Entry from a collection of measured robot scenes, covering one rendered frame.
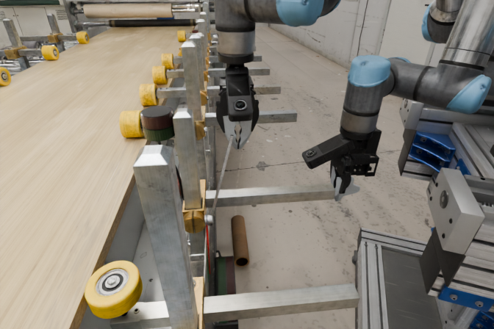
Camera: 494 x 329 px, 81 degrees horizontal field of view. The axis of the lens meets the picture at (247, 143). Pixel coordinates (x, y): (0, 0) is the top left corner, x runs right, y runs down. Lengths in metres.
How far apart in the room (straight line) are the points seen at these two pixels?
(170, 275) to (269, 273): 1.24
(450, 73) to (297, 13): 0.33
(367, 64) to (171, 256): 0.48
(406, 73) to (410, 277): 1.02
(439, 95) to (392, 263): 1.00
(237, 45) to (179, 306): 0.43
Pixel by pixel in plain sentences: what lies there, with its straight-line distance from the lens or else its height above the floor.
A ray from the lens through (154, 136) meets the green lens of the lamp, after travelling 0.56.
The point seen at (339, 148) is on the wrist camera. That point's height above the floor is 0.99.
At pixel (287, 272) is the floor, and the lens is 1.64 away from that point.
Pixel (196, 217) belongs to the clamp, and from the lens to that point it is 0.65.
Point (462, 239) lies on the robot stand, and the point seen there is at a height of 0.94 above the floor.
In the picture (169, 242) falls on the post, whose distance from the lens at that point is 0.37.
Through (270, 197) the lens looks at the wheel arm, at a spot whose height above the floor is 0.85.
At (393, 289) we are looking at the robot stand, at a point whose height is 0.21.
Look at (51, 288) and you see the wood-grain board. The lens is 0.58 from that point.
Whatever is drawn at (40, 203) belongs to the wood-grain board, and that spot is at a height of 0.90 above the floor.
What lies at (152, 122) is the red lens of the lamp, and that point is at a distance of 0.54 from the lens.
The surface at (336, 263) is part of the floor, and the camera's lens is 1.72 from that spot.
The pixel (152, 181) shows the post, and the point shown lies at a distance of 0.31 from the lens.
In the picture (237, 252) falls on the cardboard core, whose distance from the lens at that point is 1.60.
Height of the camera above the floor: 1.32
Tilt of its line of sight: 30 degrees down
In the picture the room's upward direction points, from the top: straight up
